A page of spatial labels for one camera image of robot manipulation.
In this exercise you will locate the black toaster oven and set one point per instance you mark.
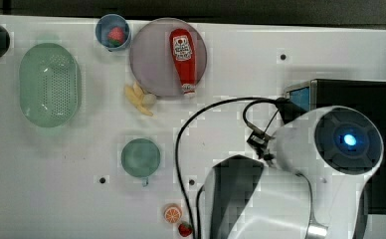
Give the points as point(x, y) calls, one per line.
point(367, 97)

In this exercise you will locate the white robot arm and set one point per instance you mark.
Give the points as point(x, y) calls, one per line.
point(309, 189)

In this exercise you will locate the peeled banana toy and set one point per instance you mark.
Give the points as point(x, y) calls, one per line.
point(140, 99)

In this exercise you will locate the green mug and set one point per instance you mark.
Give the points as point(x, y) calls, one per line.
point(140, 158)

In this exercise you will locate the grey round plate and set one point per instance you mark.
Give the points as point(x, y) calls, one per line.
point(151, 62)

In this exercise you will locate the red ketchup bottle toy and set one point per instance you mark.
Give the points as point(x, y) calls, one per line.
point(184, 59)

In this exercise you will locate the orange slice toy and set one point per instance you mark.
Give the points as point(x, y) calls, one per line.
point(172, 213)

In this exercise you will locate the strawberry toy on table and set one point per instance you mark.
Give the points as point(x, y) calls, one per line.
point(185, 229)

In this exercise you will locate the strawberry toy in cup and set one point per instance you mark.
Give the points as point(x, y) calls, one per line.
point(116, 37)

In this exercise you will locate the green perforated colander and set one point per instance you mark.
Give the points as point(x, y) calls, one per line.
point(50, 85)

